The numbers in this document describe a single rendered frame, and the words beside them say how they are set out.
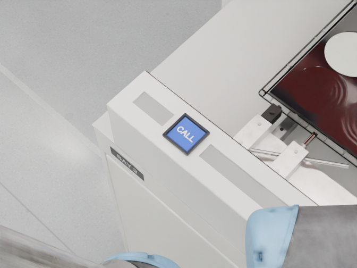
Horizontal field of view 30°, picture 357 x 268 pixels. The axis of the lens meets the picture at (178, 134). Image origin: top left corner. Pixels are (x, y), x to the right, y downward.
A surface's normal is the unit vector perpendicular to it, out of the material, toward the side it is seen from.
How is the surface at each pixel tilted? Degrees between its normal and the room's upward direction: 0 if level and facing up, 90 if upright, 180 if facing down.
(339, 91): 0
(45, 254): 63
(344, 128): 0
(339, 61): 1
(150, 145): 90
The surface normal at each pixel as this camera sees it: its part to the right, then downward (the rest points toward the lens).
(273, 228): -0.04, -0.59
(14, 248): 0.83, -0.46
